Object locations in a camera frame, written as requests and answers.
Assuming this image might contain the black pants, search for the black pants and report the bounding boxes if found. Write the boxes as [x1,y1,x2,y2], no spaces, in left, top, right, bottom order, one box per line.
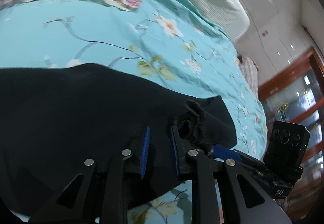
[1,64,237,215]

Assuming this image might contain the wooden glass cabinet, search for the wooden glass cabinet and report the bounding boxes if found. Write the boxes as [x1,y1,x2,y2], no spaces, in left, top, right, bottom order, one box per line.
[259,47,323,221]

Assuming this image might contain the plaid cloth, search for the plaid cloth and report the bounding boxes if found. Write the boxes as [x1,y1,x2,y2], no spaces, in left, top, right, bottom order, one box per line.
[238,55,259,98]

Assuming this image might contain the turquoise floral bed sheet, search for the turquoise floral bed sheet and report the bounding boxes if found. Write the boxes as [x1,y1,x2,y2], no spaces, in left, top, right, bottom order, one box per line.
[1,0,267,223]

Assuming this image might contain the black camera box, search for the black camera box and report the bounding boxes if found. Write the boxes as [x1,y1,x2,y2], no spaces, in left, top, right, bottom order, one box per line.
[263,121,310,169]

